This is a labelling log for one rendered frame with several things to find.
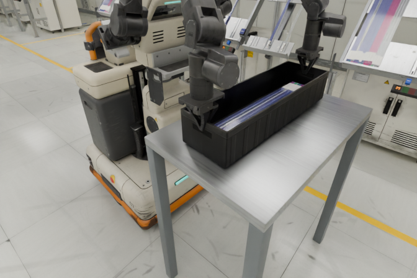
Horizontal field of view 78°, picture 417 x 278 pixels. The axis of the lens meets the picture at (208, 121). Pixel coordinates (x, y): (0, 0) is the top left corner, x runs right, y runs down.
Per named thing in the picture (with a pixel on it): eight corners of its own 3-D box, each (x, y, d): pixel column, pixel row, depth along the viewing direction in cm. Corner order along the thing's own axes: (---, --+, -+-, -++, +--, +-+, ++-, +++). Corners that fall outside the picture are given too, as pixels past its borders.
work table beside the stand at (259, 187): (165, 274, 123) (143, 136, 81) (254, 193, 165) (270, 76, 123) (240, 362, 96) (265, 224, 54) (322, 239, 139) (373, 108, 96)
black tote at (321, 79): (283, 85, 112) (287, 60, 106) (322, 98, 102) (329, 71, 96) (182, 141, 78) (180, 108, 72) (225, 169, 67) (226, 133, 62)
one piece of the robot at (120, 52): (105, 49, 102) (100, 20, 95) (116, 47, 105) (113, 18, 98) (118, 59, 97) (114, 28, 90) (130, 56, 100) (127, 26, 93)
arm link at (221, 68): (218, 21, 60) (186, 18, 54) (254, 30, 52) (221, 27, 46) (210, 72, 65) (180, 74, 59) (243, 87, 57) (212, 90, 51)
